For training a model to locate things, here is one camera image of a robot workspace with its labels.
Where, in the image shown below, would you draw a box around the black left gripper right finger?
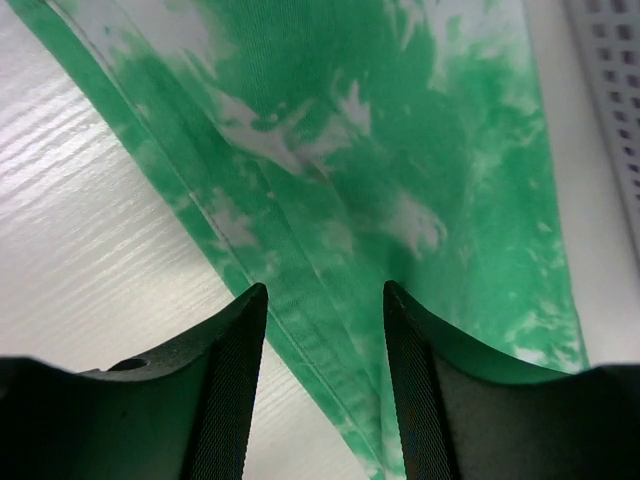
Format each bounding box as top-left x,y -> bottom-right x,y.
383,281 -> 639,479

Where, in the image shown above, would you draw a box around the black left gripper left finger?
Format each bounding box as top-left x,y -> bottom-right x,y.
1,284 -> 268,479

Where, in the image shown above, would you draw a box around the green tie-dye trousers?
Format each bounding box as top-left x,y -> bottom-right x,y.
12,1 -> 587,479

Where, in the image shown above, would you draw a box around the white perforated laundry basket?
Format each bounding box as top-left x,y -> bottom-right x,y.
564,0 -> 639,234

